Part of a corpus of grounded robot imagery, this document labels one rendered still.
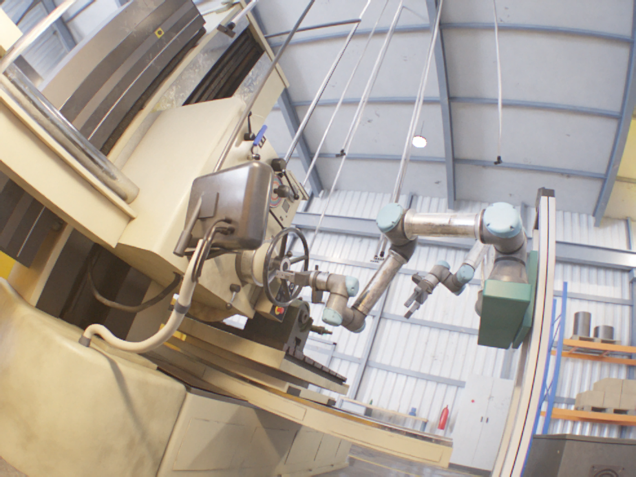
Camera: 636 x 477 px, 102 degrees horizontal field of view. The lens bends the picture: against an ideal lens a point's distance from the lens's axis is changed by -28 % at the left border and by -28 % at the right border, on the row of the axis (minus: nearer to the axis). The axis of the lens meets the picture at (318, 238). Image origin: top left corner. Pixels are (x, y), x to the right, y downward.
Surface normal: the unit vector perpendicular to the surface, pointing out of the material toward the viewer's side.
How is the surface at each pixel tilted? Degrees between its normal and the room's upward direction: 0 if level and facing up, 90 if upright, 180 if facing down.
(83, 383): 90
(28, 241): 90
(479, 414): 90
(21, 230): 90
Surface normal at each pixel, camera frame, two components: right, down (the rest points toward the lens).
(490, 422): -0.35, -0.50
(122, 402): 0.88, 0.12
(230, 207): -0.64, -0.19
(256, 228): 0.76, -0.01
